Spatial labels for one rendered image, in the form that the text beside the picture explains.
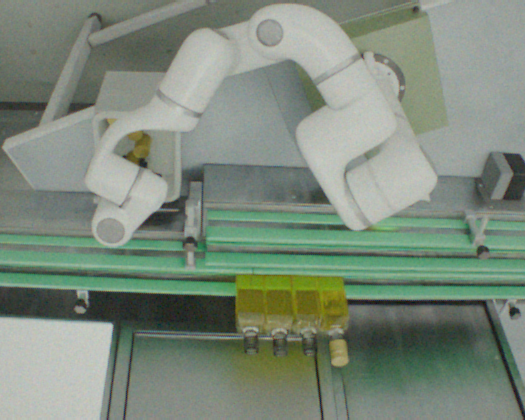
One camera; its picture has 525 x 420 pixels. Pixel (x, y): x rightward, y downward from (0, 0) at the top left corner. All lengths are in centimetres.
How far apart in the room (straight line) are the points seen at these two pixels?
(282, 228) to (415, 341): 46
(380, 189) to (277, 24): 29
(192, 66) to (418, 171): 38
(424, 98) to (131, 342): 81
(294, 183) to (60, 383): 66
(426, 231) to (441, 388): 37
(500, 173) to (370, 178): 52
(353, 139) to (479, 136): 55
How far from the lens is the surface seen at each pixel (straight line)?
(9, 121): 212
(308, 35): 90
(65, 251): 134
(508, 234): 141
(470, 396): 146
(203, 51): 95
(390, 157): 95
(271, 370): 134
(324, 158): 94
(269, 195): 129
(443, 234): 133
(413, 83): 121
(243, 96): 126
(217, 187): 129
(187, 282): 135
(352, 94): 92
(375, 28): 115
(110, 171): 101
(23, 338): 142
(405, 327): 152
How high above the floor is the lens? 182
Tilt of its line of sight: 47 degrees down
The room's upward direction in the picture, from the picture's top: 177 degrees clockwise
